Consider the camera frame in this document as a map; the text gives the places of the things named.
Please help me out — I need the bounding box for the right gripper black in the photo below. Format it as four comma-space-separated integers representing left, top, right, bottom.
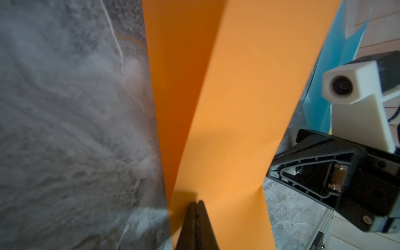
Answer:
267, 129, 400, 233

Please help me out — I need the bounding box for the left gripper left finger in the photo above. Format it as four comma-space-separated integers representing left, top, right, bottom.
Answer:
175, 202, 197, 250

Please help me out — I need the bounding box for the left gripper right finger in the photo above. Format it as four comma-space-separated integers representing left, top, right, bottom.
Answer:
196, 201, 219, 250

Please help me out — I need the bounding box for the light blue paper sheet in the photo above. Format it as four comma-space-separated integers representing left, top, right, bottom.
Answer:
302, 1, 368, 133

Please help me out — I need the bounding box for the orange paper sheet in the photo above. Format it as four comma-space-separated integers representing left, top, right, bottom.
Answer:
142, 1, 341, 250

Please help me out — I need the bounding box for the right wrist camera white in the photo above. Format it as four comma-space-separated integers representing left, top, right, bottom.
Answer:
325, 51, 400, 153

